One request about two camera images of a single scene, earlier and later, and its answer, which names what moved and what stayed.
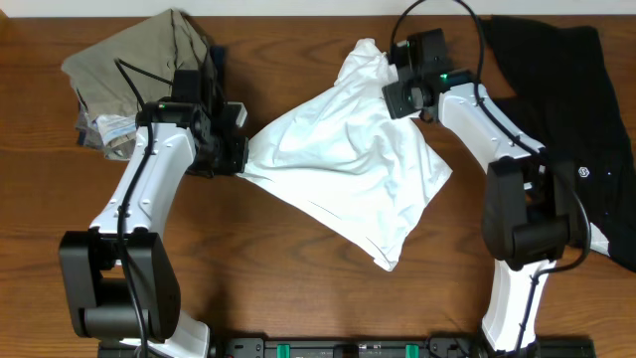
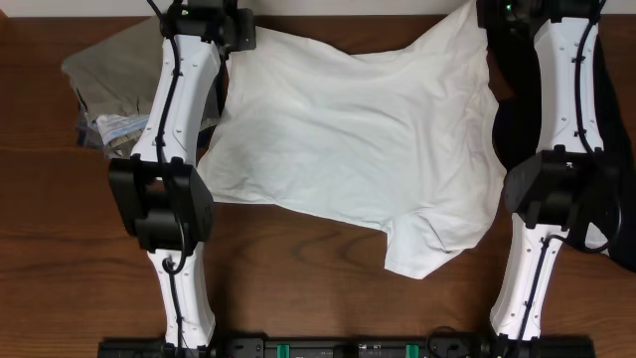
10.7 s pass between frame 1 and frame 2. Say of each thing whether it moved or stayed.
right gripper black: moved
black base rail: stayed
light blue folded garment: stayed
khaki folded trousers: stayed
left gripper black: moved
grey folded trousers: stayed
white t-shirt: moved
